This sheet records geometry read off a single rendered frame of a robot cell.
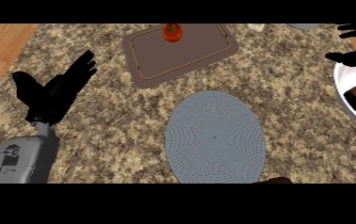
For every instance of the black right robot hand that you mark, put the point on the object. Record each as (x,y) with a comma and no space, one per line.
(343,57)

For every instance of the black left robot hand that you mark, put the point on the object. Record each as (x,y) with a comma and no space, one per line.
(54,96)

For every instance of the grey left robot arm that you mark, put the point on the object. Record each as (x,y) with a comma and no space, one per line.
(23,158)

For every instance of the white bowl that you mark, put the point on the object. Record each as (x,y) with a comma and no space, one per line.
(339,86)

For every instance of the round grey-blue placemat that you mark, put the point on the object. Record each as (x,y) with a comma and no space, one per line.
(216,138)

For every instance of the brown cupcake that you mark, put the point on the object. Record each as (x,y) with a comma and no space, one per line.
(274,180)

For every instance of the grey round dish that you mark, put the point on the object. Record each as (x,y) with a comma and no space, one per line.
(305,25)

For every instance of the small white object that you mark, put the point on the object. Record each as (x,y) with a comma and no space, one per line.
(256,26)

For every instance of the brown cutting board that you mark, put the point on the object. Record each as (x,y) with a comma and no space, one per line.
(181,56)

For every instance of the red tomato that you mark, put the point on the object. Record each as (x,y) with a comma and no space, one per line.
(172,33)

